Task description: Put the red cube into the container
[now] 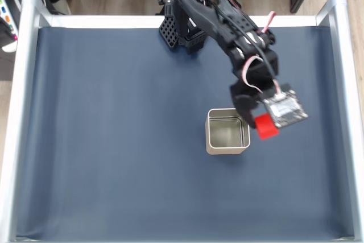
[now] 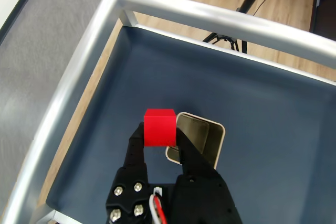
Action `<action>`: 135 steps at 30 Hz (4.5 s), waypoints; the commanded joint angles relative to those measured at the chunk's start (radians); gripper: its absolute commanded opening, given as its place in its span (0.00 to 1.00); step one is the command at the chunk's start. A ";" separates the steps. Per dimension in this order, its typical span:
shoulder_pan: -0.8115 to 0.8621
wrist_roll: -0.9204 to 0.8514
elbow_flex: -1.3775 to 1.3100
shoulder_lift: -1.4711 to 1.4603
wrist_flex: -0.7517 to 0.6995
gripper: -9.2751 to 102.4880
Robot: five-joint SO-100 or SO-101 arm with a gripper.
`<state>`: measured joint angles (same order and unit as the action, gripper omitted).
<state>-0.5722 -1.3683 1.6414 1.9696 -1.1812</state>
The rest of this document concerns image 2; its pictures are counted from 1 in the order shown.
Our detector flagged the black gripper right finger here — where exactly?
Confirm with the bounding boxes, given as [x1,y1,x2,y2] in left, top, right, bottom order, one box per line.
[170,127,244,224]

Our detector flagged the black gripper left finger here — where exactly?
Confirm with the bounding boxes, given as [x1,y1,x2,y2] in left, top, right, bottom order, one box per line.
[105,123,153,224]

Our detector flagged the red cube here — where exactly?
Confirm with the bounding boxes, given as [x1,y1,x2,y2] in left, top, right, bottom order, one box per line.
[143,108,176,147]

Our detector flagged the square metal tin container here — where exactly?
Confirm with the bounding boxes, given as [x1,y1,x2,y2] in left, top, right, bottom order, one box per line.
[165,111,226,170]

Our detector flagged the blue-grey table mat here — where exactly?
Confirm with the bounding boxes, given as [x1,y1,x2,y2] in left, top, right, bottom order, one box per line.
[46,26,336,224]

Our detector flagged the dark furniture panel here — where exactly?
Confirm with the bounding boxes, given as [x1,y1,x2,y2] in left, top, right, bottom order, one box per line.
[309,0,336,42]

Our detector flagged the white and red servo cable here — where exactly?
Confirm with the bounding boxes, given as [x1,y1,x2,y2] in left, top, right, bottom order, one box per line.
[149,186,169,224]

